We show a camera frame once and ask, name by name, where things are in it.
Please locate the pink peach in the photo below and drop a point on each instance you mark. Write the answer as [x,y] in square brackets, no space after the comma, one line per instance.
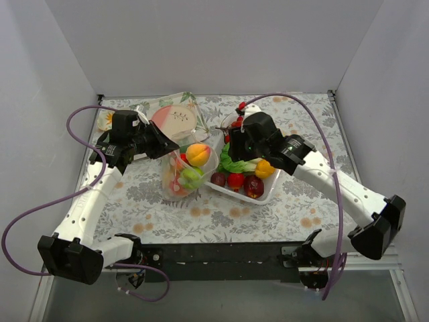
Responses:
[198,154]

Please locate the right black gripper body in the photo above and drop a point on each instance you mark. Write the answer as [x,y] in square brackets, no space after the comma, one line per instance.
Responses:
[236,147]

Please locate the red lychee bunch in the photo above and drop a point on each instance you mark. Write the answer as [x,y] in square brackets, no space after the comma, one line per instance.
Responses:
[227,123]

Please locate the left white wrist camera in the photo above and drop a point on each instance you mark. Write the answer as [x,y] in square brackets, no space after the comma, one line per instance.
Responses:
[142,117]

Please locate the pink and cream plate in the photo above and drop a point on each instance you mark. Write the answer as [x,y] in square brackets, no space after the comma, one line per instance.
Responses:
[175,120]

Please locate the white plastic fruit tray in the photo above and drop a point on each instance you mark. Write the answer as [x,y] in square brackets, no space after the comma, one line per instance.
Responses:
[217,143]

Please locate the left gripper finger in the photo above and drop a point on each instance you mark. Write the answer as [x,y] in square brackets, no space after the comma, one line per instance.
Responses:
[157,151]
[160,142]

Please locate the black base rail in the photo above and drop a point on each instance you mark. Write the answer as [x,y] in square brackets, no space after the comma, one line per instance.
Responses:
[284,261]

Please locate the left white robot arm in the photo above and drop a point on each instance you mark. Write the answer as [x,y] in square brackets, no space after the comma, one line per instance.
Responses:
[71,252]

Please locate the green apple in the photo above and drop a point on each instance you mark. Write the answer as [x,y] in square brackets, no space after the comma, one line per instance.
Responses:
[191,178]

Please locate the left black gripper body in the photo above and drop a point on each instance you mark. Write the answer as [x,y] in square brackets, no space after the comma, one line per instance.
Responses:
[153,141]

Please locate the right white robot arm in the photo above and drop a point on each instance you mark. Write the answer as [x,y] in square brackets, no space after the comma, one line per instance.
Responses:
[377,219]

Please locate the small floral bowl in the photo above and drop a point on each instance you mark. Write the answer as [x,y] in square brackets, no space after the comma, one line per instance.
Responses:
[104,120]

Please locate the dark red plum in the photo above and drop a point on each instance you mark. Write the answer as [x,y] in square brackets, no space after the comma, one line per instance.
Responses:
[218,179]

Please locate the clear dotted zip bag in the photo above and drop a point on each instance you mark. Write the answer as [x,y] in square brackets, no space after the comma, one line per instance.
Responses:
[179,177]

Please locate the dark red apple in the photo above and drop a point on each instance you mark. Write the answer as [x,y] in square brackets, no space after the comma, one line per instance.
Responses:
[253,186]

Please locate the green lettuce leaf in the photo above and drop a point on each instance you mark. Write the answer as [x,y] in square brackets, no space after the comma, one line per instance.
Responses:
[227,165]

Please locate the red yellow apple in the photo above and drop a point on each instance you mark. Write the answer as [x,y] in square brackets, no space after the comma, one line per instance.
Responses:
[235,181]

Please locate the yellow bell pepper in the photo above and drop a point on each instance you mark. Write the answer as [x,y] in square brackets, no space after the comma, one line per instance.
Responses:
[264,169]

